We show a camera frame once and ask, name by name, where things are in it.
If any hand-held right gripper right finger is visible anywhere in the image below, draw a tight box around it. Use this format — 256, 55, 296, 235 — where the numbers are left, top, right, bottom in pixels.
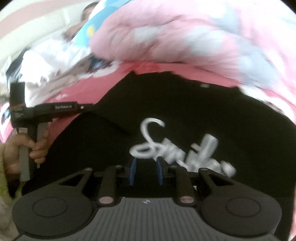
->
156, 157, 233, 207

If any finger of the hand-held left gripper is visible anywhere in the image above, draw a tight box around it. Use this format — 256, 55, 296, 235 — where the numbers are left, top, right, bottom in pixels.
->
77, 103, 130, 136

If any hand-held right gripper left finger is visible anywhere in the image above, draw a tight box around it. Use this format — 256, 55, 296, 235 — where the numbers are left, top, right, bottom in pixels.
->
59, 158, 137, 207

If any black shirt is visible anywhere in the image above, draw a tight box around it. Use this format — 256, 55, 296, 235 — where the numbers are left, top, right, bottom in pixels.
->
22, 71, 296, 241

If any person's left forearm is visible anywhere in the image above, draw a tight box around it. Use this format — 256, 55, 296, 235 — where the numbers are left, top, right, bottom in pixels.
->
0, 144, 23, 241

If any person's left hand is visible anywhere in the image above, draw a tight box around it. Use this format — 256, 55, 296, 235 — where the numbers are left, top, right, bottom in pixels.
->
3, 132, 49, 175

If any white cloth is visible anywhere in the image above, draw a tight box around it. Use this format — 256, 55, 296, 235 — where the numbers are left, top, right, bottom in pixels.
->
7, 42, 121, 102

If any blue cartoon print quilt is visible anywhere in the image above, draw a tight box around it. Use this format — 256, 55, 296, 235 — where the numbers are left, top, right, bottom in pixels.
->
72, 0, 121, 47

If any pink and white headboard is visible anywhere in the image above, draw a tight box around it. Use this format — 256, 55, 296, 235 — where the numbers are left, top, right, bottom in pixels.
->
0, 0, 100, 77

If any pink grey floral quilt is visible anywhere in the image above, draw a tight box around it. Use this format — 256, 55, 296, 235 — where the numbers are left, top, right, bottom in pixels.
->
89, 0, 296, 112

